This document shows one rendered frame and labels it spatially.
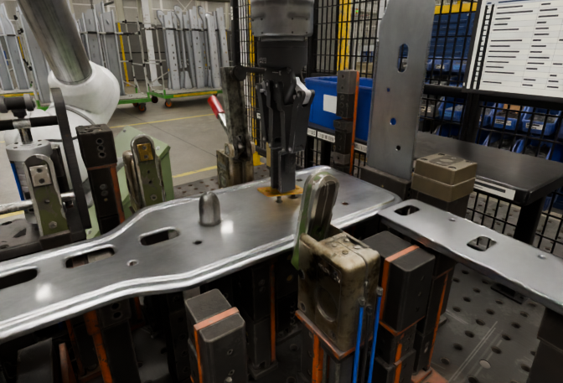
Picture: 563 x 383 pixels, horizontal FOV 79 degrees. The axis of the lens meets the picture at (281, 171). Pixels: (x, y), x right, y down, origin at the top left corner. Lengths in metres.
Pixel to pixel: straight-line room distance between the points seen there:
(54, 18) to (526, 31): 1.05
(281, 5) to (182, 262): 0.35
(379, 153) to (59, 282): 0.59
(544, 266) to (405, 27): 0.44
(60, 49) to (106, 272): 0.74
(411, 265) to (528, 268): 0.13
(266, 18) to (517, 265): 0.45
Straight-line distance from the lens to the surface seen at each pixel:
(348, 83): 0.83
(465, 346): 0.83
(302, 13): 0.51
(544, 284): 0.50
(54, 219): 0.61
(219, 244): 0.48
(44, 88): 7.42
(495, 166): 0.79
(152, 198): 0.64
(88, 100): 1.18
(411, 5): 0.71
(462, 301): 0.94
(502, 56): 0.92
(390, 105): 0.72
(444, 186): 0.65
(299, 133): 0.51
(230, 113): 0.66
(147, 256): 0.48
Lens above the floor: 1.25
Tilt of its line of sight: 20 degrees down
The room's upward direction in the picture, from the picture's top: straight up
